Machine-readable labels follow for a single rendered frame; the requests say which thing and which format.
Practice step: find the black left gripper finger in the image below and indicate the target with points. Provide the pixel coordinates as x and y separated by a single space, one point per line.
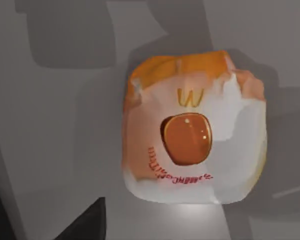
90 222

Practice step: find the white and orange wrapped burger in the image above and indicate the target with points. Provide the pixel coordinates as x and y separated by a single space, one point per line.
190 140

